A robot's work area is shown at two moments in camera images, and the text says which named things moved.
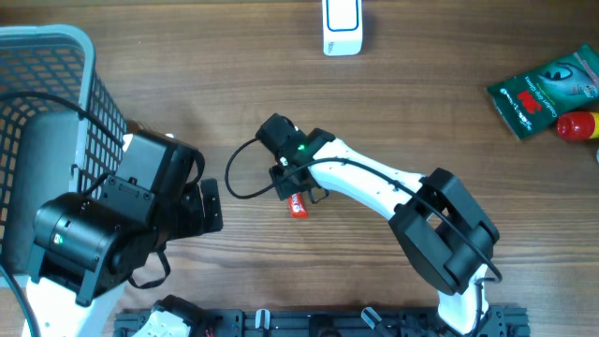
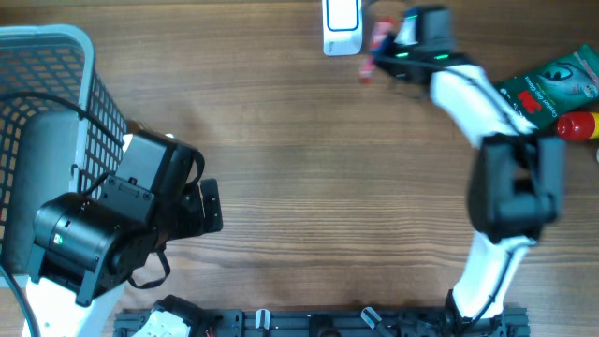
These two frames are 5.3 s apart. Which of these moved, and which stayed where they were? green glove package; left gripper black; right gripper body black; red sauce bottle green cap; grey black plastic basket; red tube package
Moved: right gripper body black; red tube package
Stayed: grey black plastic basket; green glove package; red sauce bottle green cap; left gripper black
